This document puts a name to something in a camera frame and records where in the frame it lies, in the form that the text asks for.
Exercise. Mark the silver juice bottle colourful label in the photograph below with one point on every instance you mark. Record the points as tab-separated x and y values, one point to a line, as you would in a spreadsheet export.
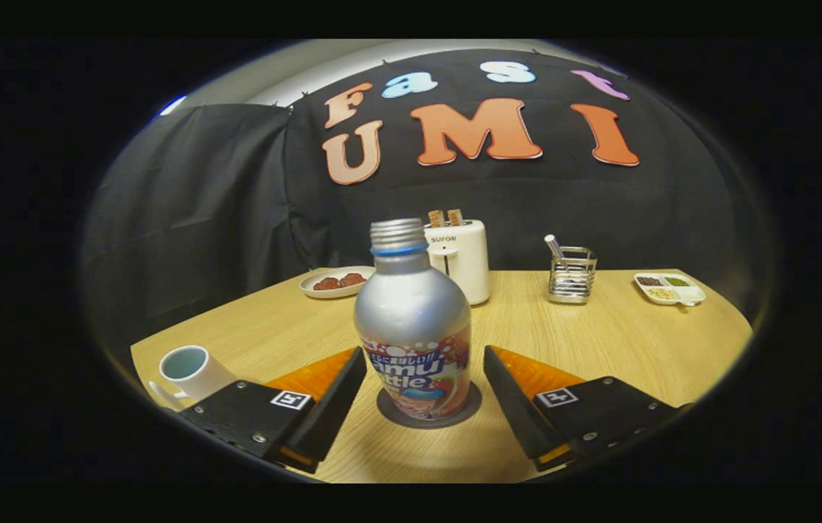
411	312

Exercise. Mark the white toaster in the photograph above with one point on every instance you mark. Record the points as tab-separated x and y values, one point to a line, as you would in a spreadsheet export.
473	265

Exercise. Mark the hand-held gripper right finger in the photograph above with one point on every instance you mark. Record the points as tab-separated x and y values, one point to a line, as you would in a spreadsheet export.
516	407

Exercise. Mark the round dark coaster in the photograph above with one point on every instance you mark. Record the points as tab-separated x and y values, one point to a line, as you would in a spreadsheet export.
473	407

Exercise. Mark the white oval plate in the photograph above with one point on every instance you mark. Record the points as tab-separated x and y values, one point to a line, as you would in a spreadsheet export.
331	293

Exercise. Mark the white divided snack tray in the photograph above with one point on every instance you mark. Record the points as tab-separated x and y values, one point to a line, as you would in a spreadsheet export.
687	294

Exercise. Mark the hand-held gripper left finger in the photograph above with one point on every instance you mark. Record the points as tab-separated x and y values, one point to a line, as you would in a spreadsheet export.
335	407

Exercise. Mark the black backdrop cloth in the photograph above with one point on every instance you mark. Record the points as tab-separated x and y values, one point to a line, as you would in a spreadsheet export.
237	218

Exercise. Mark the long ceiling light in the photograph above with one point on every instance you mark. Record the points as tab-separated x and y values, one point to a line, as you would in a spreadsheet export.
172	106

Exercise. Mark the wooden table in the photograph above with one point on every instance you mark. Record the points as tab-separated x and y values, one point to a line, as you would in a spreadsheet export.
600	341

